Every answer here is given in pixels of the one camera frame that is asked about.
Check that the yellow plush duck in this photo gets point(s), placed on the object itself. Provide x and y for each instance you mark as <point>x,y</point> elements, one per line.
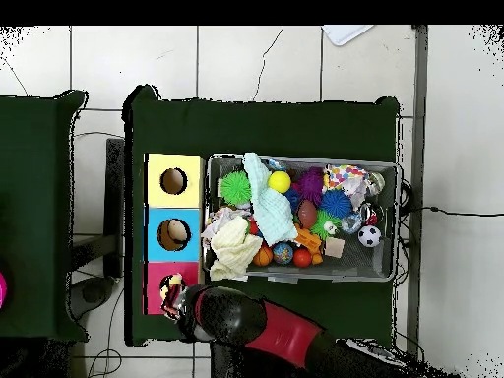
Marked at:
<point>175,279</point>

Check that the cream waffle cloth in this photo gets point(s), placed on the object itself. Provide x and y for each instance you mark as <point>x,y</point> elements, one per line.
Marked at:
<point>234,250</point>

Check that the mint green waffle cloth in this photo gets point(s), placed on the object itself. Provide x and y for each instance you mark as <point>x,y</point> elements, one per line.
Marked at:
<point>273,212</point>

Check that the multicoloured patterned cloth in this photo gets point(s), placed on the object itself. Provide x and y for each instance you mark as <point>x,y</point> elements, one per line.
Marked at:
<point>346,175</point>

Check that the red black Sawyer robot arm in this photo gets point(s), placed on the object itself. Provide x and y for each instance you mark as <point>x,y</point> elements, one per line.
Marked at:
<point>287,334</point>

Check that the wooden box with three holes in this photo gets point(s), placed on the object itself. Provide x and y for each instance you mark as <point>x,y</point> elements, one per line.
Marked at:
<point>173,201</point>

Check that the clear mesh bin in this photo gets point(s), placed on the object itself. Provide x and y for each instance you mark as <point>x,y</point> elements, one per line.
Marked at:
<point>226,165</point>

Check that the grey round base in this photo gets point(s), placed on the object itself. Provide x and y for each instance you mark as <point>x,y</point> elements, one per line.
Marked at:
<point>92,293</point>

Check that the plain green spiky ball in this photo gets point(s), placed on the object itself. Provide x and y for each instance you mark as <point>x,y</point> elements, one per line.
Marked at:
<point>235,188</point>

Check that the brown toy football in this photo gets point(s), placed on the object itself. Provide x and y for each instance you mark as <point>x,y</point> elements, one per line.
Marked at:
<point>306,214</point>

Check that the smooth yellow ball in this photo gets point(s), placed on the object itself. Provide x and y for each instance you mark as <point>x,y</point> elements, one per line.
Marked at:
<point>279,181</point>

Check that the green spiky ball with eyes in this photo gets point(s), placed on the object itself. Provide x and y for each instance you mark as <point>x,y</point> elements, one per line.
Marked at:
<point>323,226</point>

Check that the red round disc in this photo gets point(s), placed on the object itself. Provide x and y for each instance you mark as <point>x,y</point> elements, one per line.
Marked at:
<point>2,289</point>

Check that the purple spiky toy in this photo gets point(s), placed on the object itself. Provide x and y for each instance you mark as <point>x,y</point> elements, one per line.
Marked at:
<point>311,185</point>

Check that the plain blue spiky ball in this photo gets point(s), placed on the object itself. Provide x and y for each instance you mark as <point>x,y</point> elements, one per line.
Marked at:
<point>335,203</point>

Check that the dark green tablecloth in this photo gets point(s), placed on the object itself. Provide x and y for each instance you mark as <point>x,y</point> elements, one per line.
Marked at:
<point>275,126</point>

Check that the small soccer ball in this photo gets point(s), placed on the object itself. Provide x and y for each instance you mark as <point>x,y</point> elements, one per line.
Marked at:
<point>369,236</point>

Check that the white flat board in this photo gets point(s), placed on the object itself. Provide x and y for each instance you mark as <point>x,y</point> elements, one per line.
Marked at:
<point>346,33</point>

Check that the grey metal rail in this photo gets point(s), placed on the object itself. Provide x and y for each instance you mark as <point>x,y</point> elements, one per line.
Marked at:
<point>419,78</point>

